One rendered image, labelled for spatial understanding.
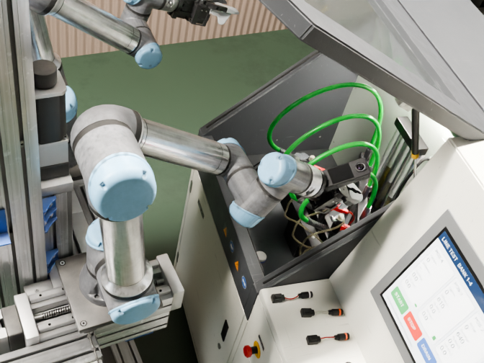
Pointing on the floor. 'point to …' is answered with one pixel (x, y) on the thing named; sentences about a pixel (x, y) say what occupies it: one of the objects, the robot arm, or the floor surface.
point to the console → (394, 248)
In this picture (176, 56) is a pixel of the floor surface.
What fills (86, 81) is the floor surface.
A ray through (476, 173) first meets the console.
